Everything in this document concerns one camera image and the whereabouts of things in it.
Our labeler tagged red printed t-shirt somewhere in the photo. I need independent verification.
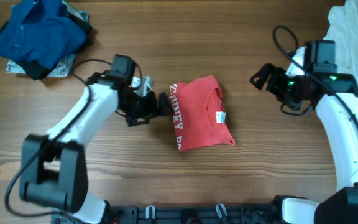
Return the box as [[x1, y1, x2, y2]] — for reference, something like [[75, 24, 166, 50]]
[[169, 75, 235, 151]]

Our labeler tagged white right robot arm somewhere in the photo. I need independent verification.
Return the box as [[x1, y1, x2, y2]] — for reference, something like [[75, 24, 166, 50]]
[[250, 63, 358, 223]]

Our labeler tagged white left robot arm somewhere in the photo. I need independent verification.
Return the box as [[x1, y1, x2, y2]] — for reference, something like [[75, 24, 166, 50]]
[[16, 71, 173, 223]]

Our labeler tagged blue polo shirt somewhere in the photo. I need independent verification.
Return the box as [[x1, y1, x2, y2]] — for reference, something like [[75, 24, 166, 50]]
[[0, 0, 87, 69]]

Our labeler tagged grey printed folded cloth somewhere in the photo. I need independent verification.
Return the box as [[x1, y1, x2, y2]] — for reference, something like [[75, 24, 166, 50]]
[[6, 0, 90, 78]]

